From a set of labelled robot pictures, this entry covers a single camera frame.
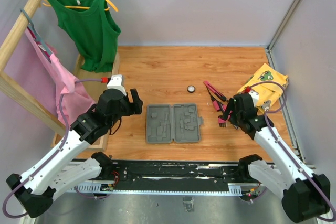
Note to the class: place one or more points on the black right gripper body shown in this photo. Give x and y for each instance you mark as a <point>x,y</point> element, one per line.
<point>235,116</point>

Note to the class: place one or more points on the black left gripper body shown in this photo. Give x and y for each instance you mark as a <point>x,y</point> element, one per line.
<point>127,107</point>

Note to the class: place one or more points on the grey plastic tool case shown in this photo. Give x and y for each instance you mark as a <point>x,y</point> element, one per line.
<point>179,123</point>

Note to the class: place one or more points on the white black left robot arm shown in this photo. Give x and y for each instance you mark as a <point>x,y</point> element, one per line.
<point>37,188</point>

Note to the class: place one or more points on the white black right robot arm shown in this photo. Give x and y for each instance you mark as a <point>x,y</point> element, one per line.
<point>303,193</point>

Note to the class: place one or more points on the pink hex key set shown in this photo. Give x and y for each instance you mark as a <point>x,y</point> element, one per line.
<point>223,121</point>

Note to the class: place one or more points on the wooden clothes rack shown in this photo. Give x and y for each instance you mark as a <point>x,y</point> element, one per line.
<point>21,132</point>

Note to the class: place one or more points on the pink black screwdriver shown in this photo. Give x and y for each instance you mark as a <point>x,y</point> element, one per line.
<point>214,101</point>

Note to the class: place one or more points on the pink utility knife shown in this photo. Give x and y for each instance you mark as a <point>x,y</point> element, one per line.
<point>215,91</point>

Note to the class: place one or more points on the yellow patterned cloth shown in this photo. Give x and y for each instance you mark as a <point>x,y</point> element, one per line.
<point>269,93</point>

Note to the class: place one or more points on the pink shirt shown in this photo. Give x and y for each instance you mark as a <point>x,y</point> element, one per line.
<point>71,99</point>

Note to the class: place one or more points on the black electrical tape roll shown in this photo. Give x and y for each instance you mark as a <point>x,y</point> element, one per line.
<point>191,89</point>

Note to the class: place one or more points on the green tank top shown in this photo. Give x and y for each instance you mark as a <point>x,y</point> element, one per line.
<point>91,26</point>

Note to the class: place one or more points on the grey clothes hanger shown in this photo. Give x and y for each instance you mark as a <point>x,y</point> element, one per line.
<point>39,35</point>

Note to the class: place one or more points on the pink handled pliers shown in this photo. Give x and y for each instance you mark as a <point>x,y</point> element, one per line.
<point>225,107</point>

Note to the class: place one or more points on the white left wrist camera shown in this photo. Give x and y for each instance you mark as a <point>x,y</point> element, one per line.
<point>114,82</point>

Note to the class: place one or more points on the aluminium frame post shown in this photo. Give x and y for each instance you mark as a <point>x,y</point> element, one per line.
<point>283,24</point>

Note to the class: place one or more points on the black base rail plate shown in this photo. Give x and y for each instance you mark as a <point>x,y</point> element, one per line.
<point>165,176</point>

